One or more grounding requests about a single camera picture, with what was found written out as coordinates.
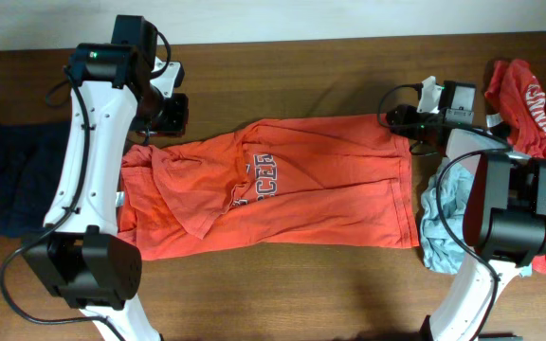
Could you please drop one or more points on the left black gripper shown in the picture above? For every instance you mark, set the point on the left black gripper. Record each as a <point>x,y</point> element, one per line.
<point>177,124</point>

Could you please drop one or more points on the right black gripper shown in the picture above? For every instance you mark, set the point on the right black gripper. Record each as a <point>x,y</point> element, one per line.
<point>403,122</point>

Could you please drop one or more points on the orange McKinney Boyd soccer shirt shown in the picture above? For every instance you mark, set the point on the orange McKinney Boyd soccer shirt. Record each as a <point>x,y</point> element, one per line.
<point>320,180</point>

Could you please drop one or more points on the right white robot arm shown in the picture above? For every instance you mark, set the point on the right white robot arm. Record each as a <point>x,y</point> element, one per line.
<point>504,226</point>

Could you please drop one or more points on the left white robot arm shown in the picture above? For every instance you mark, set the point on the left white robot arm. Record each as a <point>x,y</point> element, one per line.
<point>116,88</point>

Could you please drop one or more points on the red McKinney shirt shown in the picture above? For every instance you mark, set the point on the red McKinney shirt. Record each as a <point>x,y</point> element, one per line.
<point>515,106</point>

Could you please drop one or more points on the folded navy blue garment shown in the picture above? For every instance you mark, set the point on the folded navy blue garment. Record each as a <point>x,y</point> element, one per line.
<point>31,162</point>

